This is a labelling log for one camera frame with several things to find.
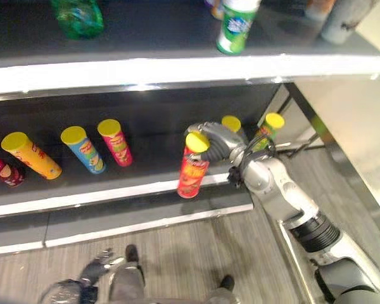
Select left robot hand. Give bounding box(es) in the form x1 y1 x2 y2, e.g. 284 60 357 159
77 248 115 288

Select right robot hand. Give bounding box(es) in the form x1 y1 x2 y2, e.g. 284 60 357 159
183 121 245 162

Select red chips can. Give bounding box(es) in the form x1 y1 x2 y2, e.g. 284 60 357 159
176 132 212 200

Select chips can behind hand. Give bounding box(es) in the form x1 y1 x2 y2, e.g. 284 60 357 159
221 115 242 133

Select green chips can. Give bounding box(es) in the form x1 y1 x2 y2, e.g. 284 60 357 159
251 112 285 153

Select robot legs and feet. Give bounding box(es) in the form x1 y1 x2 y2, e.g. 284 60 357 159
109 244 237 304

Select dark shelf unit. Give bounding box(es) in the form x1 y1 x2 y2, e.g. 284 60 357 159
0 0 380 257

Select pink chips can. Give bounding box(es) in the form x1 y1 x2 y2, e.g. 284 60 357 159
97 118 134 167

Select green white drink can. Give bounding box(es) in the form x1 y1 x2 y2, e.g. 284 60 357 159
215 0 262 55

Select blue chips can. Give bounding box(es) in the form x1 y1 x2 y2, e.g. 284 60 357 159
60 125 107 175

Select yellow chips can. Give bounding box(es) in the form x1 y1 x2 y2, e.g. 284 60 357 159
1 131 63 181

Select purple snack package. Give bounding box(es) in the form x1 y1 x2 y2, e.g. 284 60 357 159
204 0 225 20

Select maroon chips can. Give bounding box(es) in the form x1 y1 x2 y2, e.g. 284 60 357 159
0 136 26 187

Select grey bottle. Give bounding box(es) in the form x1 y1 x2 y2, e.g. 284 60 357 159
320 0 379 45

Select green snack bag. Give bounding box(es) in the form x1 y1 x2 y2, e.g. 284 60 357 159
49 0 105 41

